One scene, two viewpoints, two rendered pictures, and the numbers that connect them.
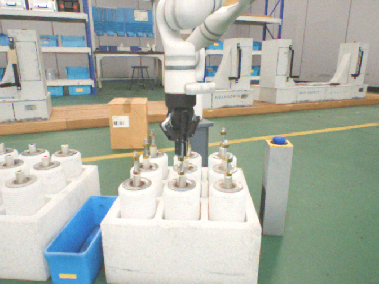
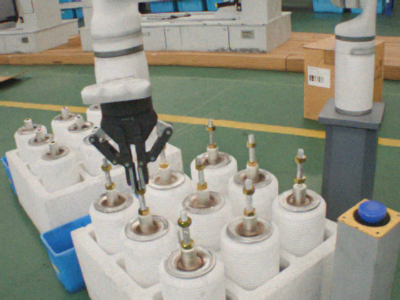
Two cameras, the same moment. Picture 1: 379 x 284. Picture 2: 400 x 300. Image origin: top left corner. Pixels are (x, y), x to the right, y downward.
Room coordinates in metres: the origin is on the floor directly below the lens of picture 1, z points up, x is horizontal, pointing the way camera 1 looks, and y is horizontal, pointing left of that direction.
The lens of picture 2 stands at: (0.36, -0.51, 0.65)
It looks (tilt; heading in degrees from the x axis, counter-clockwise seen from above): 24 degrees down; 51
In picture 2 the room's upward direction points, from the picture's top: 5 degrees counter-clockwise
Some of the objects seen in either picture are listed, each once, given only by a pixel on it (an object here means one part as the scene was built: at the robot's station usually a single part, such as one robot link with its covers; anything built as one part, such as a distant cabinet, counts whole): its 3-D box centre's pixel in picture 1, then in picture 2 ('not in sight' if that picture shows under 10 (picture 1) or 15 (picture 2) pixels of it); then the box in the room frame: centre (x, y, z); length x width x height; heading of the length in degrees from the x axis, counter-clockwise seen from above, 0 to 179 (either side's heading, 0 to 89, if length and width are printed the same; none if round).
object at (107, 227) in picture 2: (139, 214); (122, 241); (0.66, 0.14, 0.16); 0.10 x 0.10 x 0.18
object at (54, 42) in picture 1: (45, 40); not in sight; (4.93, 2.42, 0.90); 0.50 x 0.38 x 0.21; 21
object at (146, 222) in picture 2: (181, 180); (146, 221); (0.66, 0.02, 0.26); 0.02 x 0.02 x 0.03
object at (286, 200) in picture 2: (222, 155); (299, 200); (0.88, -0.11, 0.25); 0.08 x 0.08 x 0.01
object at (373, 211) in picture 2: (278, 141); (371, 213); (0.83, -0.28, 0.32); 0.04 x 0.04 x 0.02
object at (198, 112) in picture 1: (192, 102); (353, 74); (1.23, -0.01, 0.39); 0.09 x 0.09 x 0.17; 22
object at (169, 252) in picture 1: (185, 215); (210, 271); (0.77, 0.01, 0.09); 0.39 x 0.39 x 0.18; 87
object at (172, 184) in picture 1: (181, 184); (146, 228); (0.66, 0.02, 0.25); 0.08 x 0.08 x 0.01
